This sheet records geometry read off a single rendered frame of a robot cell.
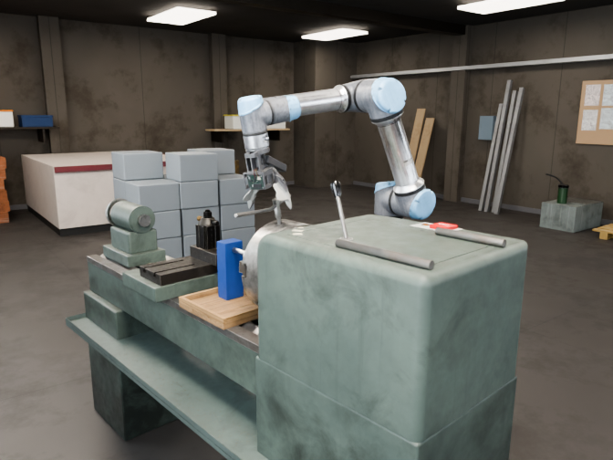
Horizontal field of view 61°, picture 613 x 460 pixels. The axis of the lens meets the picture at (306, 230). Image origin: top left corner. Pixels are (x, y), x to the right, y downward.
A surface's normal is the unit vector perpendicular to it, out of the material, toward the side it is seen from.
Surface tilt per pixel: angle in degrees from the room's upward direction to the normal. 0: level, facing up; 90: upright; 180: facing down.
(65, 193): 90
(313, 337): 90
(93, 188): 90
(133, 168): 90
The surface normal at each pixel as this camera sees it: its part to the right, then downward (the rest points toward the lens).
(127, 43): 0.60, 0.18
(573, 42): -0.80, 0.12
